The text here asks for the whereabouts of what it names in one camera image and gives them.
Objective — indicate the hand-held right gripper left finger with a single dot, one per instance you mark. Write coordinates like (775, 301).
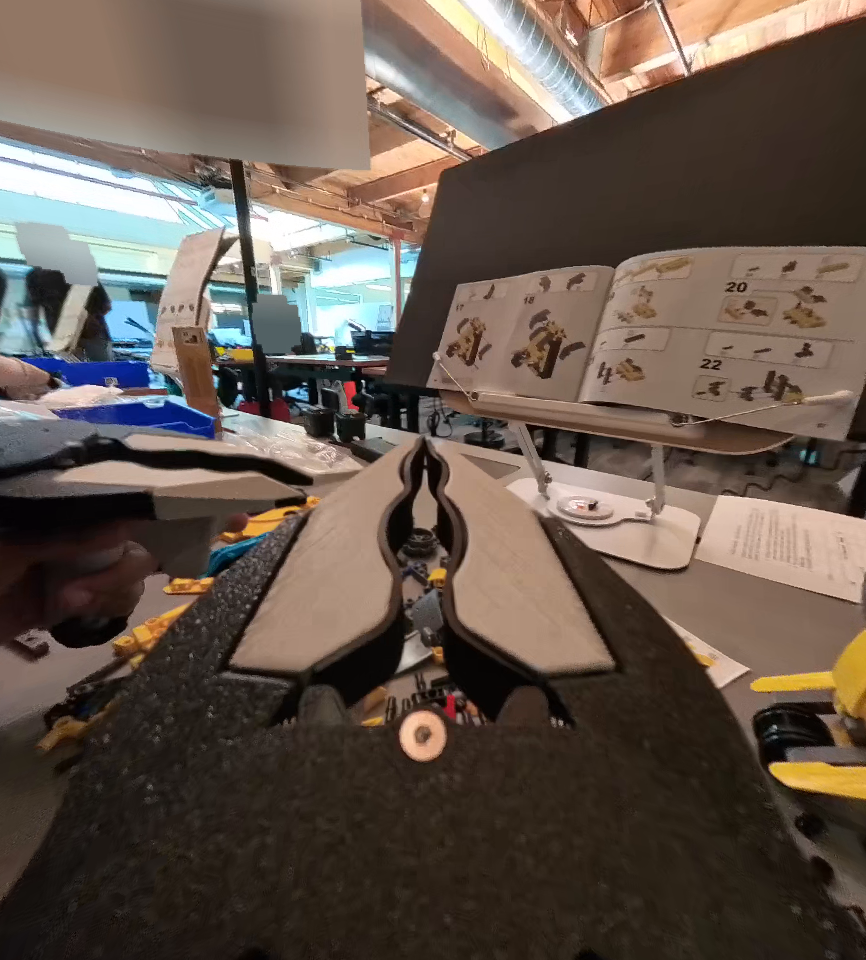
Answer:
(328, 577)

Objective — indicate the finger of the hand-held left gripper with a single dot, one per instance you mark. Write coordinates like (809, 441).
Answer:
(193, 499)
(193, 446)

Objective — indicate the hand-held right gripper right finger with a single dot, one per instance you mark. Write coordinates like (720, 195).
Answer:
(530, 592)

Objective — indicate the person's left hand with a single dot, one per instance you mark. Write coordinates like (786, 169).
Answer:
(5, 592)

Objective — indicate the blue plastic bin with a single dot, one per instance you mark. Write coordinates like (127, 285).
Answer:
(95, 371)
(155, 420)

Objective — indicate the wooden sign holder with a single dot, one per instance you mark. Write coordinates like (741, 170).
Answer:
(197, 375)

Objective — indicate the clear plastic bag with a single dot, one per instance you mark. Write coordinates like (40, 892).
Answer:
(290, 450)
(50, 401)

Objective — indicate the pile of toy building bricks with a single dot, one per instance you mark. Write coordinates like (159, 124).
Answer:
(421, 547)

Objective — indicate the white book stand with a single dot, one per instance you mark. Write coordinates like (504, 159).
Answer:
(627, 532)

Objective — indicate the black box device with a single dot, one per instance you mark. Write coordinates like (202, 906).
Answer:
(335, 424)

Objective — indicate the wooden background desk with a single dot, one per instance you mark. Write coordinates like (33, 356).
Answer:
(313, 361)

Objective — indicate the folded cardboard sign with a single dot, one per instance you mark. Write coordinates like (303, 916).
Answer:
(189, 285)

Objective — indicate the black pole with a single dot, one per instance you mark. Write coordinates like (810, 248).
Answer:
(249, 285)

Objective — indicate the yellow sticker sheet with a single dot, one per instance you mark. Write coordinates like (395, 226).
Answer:
(721, 664)

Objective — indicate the printed paper sheet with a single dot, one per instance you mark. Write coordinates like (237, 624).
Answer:
(785, 544)

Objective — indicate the open building instruction booklet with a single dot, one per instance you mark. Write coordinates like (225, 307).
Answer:
(717, 337)

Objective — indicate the black display board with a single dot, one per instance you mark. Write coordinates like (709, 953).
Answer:
(702, 165)

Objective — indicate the grey smooth ventilation duct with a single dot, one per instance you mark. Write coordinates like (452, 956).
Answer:
(433, 75)

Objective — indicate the silver ribbed ventilation duct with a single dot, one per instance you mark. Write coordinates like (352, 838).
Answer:
(545, 52)

